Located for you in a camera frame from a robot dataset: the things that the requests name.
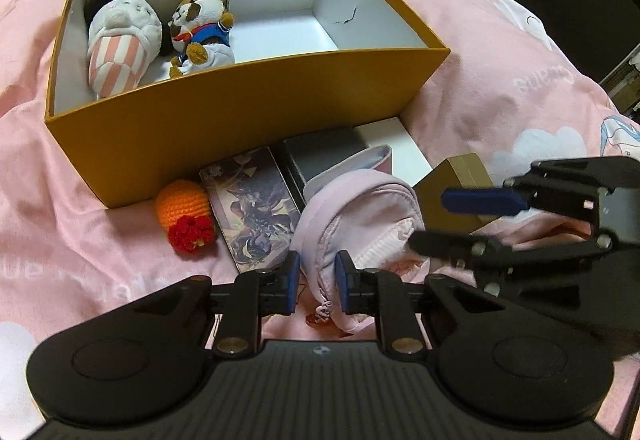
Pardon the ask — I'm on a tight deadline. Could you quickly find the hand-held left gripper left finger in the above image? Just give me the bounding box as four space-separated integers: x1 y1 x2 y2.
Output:
149 251 301 356

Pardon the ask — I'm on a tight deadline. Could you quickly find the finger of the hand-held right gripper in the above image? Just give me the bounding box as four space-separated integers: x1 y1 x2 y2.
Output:
407 230 619 297
441 159 609 223

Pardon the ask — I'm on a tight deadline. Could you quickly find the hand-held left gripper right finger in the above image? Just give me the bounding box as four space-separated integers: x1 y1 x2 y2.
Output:
334 250 495 356

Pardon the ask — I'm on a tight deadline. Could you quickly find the pink fabric pouch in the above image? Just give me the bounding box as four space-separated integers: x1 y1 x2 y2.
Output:
289 145 432 334

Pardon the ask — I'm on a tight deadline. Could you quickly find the illustrated card box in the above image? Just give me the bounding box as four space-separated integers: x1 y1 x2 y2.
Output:
199 147 304 269

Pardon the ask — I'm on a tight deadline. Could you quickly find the dark grey box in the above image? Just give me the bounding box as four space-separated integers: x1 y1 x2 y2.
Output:
282 127 369 195

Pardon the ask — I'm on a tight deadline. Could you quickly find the orange cardboard box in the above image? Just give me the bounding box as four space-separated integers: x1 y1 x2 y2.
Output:
44 0 452 211

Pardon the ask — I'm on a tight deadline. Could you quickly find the gold brown box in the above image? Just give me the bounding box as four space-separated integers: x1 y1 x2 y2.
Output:
412 152 504 237

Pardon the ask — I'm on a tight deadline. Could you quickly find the white flat box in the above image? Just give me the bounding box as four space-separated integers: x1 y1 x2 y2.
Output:
356 116 435 187

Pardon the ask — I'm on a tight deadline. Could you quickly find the orange crochet toy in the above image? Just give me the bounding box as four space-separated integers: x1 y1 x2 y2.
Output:
154 179 217 259

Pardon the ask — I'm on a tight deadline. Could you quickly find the grey sliding wardrobe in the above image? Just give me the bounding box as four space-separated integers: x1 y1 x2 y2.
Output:
457 0 640 113

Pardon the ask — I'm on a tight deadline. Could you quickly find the pink printed blanket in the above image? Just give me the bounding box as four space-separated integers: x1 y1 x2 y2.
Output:
0 0 640 427

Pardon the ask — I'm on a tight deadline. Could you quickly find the brown white animal plush toy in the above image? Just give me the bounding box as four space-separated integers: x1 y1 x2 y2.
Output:
167 0 236 79

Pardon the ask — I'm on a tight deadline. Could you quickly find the white pink striped plush toy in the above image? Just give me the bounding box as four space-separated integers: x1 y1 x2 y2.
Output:
84 0 164 101

